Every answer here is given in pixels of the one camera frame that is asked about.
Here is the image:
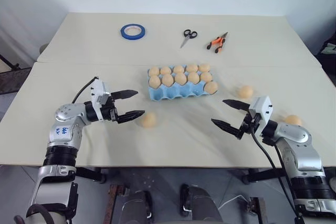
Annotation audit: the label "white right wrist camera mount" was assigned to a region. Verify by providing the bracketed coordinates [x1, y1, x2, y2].
[247, 95, 274, 136]

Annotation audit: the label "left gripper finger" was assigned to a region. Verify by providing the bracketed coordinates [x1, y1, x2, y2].
[116, 110, 146, 125]
[111, 89, 139, 101]

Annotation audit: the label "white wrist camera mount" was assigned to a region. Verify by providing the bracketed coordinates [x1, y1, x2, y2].
[247, 95, 274, 136]
[90, 79, 114, 121]

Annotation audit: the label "dark rounded shape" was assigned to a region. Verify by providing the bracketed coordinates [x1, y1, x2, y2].
[121, 189, 153, 224]
[179, 183, 222, 224]

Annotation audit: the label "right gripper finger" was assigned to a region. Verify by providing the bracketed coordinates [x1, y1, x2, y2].
[222, 99, 250, 112]
[211, 118, 240, 138]

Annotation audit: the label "thin white cable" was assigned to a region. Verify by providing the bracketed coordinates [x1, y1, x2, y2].
[217, 194, 250, 209]

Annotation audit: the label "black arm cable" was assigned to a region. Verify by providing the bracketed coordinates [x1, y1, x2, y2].
[250, 125, 302, 224]
[71, 76, 99, 104]

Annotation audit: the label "beige table cloth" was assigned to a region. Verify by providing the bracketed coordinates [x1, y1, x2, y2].
[0, 61, 336, 169]

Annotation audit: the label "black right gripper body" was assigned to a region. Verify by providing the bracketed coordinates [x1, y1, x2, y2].
[235, 112, 261, 140]

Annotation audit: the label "black handled scissors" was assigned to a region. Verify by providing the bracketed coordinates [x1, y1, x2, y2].
[180, 29, 198, 49]

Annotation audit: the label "orange black pliers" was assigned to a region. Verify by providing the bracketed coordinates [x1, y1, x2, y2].
[206, 31, 229, 55]

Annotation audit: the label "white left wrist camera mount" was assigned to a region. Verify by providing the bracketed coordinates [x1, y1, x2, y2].
[90, 79, 114, 121]

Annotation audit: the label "blue egg tray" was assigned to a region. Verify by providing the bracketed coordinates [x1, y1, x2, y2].
[147, 63, 219, 102]

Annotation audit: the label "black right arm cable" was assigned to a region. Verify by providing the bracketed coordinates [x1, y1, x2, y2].
[250, 125, 302, 224]

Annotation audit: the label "dark metal frame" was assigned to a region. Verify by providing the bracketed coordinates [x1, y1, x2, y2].
[0, 53, 35, 96]

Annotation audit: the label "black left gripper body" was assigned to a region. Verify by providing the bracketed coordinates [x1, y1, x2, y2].
[100, 97, 120, 124]

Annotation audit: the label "black bag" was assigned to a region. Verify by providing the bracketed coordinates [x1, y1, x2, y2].
[316, 34, 336, 87]

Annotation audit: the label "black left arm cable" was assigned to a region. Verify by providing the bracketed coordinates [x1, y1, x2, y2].
[71, 76, 99, 104]

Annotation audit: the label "black table foot with caster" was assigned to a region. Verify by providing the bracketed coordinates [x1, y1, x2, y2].
[75, 167, 108, 184]
[242, 168, 287, 185]

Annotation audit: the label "blue tape roll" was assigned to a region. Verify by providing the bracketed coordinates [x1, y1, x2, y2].
[120, 23, 147, 41]

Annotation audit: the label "rusty metal bar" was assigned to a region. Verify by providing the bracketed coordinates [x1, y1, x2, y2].
[246, 197, 267, 224]
[108, 183, 119, 224]

